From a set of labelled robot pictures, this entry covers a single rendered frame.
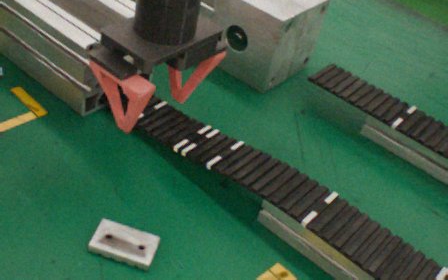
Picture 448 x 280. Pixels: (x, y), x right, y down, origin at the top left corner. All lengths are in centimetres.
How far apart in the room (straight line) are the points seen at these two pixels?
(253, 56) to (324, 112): 10
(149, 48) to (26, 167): 15
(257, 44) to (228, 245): 25
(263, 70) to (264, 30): 5
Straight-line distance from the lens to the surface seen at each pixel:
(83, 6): 65
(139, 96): 49
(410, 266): 49
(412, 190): 61
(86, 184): 52
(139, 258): 46
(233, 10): 65
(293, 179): 52
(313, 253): 50
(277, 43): 63
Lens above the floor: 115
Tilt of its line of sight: 37 degrees down
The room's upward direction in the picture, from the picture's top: 10 degrees clockwise
